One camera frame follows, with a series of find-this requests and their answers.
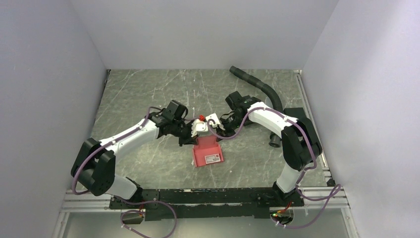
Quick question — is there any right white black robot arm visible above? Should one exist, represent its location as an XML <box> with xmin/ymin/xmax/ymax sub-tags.
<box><xmin>216</xmin><ymin>91</ymin><xmax>322</xmax><ymax>206</ymax></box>

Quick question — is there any black flat device box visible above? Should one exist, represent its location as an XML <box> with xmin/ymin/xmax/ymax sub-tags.
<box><xmin>283</xmin><ymin>107</ymin><xmax>307</xmax><ymax>119</ymax></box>

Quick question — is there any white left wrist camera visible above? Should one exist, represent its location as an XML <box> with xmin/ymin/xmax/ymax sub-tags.
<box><xmin>191</xmin><ymin>115</ymin><xmax>209</xmax><ymax>137</ymax></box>

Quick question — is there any black corrugated hose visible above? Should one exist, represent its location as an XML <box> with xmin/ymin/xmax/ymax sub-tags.
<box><xmin>229</xmin><ymin>65</ymin><xmax>284</xmax><ymax>148</ymax></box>

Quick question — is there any aluminium frame rail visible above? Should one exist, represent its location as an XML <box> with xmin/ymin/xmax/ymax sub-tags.
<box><xmin>61</xmin><ymin>187</ymin><xmax>332</xmax><ymax>212</ymax></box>
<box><xmin>293</xmin><ymin>69</ymin><xmax>358</xmax><ymax>238</ymax></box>

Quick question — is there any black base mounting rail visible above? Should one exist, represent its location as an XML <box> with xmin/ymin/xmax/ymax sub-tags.
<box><xmin>109</xmin><ymin>187</ymin><xmax>304</xmax><ymax>221</ymax></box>

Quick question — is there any red white staples box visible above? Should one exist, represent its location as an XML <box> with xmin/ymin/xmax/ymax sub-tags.
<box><xmin>205</xmin><ymin>154</ymin><xmax>221</xmax><ymax>165</ymax></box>

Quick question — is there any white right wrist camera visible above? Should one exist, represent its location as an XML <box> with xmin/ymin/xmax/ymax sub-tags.
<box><xmin>206</xmin><ymin>113</ymin><xmax>225</xmax><ymax>130</ymax></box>

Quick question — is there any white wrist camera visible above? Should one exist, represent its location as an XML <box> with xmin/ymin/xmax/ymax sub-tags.
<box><xmin>206</xmin><ymin>113</ymin><xmax>225</xmax><ymax>130</ymax></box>
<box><xmin>191</xmin><ymin>115</ymin><xmax>209</xmax><ymax>137</ymax></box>

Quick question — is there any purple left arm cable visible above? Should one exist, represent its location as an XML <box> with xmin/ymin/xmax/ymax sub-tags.
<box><xmin>70</xmin><ymin>106</ymin><xmax>165</xmax><ymax>195</ymax></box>

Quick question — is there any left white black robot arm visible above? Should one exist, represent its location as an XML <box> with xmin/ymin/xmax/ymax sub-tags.
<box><xmin>70</xmin><ymin>100</ymin><xmax>198</xmax><ymax>208</ymax></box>

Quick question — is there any aluminium front frame rail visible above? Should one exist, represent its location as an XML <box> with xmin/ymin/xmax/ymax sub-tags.
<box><xmin>61</xmin><ymin>187</ymin><xmax>332</xmax><ymax>212</ymax></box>

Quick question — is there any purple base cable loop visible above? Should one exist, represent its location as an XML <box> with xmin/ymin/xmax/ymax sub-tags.
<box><xmin>113</xmin><ymin>195</ymin><xmax>178</xmax><ymax>238</ymax></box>

